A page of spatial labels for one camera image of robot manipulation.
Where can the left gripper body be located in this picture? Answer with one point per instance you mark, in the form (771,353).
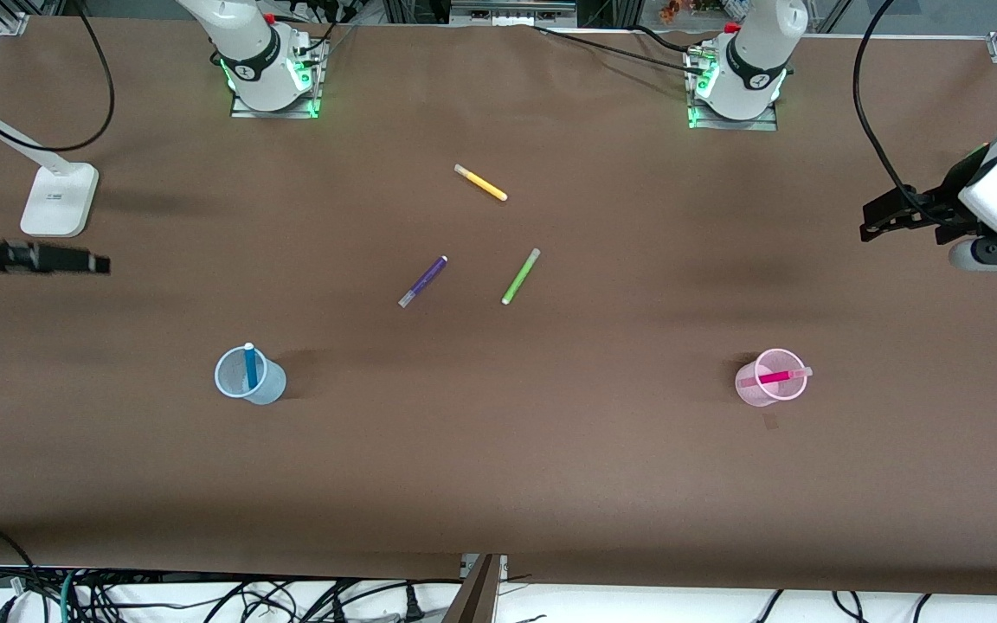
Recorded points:
(940,208)

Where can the pink marker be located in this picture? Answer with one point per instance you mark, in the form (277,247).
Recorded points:
(775,377)

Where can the blue marker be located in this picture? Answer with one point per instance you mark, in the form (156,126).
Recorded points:
(251,368)

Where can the white desk lamp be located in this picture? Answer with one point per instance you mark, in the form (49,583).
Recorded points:
(57,208)

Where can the translucent pink plastic cup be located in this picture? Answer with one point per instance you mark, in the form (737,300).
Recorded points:
(767,394)

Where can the translucent blue plastic cup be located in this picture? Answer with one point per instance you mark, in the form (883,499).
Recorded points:
(256,385)

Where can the orange toy objects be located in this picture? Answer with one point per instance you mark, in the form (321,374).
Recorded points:
(676,10)

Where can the purple marker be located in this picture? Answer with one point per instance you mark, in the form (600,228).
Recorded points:
(425,280)

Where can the green marker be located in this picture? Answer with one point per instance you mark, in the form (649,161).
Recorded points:
(521,276)

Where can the yellow marker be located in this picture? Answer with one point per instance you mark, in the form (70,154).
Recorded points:
(481,183)

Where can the metal table leg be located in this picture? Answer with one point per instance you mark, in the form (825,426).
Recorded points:
(477,597)

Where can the aluminium frame profile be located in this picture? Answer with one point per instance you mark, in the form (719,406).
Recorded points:
(511,10)

